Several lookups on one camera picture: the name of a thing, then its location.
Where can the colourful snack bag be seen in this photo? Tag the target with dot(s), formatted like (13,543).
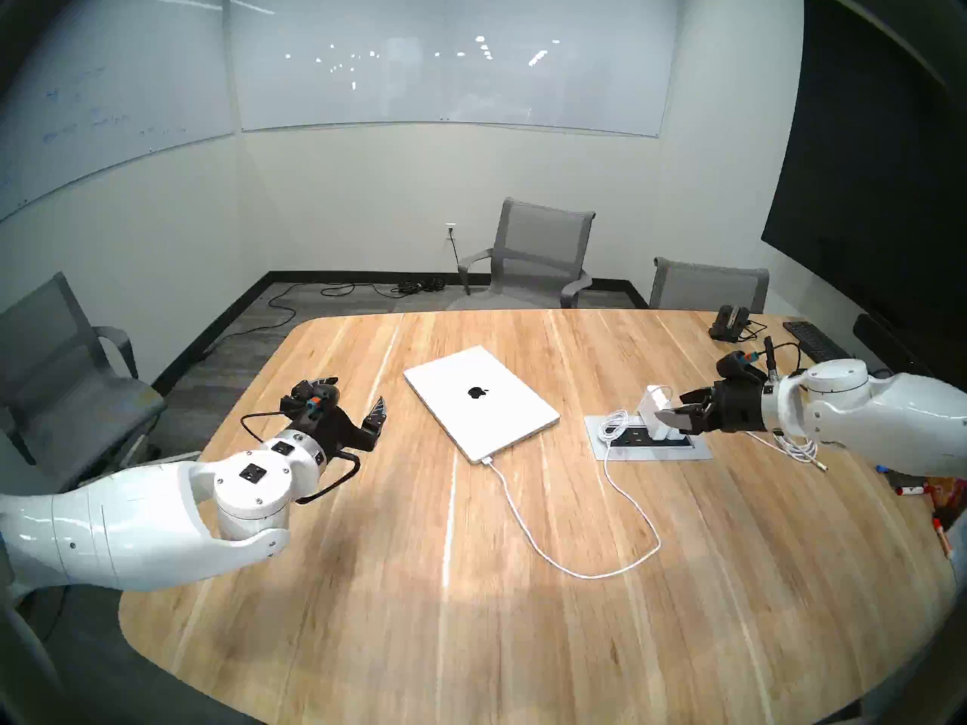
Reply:
(948,493)

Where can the red marker pen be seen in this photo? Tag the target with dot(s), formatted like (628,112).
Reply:
(943,536)
(910,490)

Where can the large black wall screen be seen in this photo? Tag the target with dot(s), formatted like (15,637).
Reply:
(869,165)

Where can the black controller charging dock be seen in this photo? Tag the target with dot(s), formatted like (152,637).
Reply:
(729,323)

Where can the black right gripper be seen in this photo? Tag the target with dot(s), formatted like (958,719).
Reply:
(736,408)

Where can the wide blank glass whiteboard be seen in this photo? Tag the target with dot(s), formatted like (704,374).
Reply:
(453,66)

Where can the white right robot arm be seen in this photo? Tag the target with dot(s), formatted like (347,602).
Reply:
(906,421)

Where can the glass whiteboard with blue writing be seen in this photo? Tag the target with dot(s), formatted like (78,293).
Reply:
(98,89)

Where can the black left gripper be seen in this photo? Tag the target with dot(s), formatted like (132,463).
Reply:
(325,429)

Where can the grey mesh office chair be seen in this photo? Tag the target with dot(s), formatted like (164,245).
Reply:
(60,384)
(710,289)
(540,240)

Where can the black video sound bar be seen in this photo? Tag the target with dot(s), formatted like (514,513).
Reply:
(884,338)

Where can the black keyboard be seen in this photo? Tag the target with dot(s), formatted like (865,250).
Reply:
(816,342)

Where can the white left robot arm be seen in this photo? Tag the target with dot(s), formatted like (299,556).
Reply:
(151,519)

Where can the white square power adapter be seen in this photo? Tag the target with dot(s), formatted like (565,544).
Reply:
(656,402)

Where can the grey tabletop power outlet plate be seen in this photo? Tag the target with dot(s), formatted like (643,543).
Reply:
(695,451)

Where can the silver closed MacBook laptop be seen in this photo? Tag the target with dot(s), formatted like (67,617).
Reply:
(491,421)

